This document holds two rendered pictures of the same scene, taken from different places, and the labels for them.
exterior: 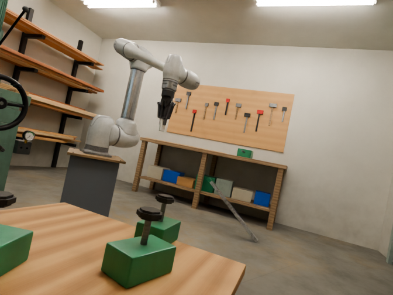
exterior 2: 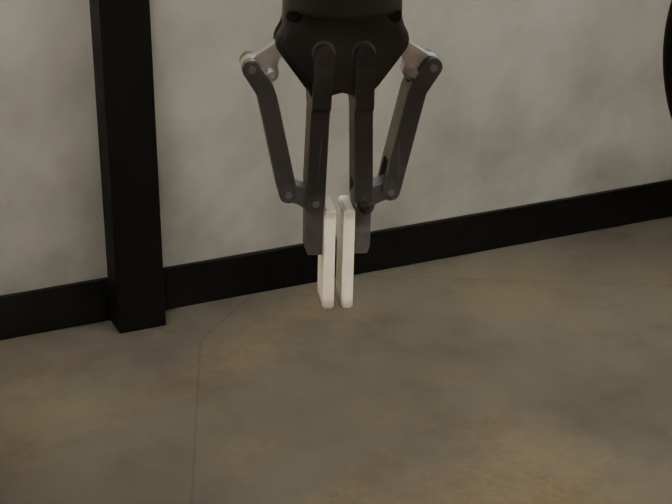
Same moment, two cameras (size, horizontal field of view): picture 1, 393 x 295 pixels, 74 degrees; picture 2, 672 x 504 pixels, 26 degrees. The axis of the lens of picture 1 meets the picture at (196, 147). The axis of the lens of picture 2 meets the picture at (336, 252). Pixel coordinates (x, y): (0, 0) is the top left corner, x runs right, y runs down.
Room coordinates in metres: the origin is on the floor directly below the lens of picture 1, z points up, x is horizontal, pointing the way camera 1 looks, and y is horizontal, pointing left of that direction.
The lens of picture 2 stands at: (2.13, -0.41, 1.26)
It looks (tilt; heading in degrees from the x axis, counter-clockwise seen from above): 23 degrees down; 135
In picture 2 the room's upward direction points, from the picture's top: straight up
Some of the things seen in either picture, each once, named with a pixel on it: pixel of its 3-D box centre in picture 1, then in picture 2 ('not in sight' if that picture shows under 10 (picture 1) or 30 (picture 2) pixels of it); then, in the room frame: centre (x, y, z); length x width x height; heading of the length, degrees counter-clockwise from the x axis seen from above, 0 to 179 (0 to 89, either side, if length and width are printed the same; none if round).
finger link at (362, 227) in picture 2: not in sight; (373, 213); (1.51, 0.24, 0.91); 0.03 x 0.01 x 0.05; 53
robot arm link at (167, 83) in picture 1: (169, 86); not in sight; (1.50, 0.22, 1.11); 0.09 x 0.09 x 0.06
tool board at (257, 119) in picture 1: (225, 114); not in sight; (4.28, -0.36, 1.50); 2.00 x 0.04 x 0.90; 69
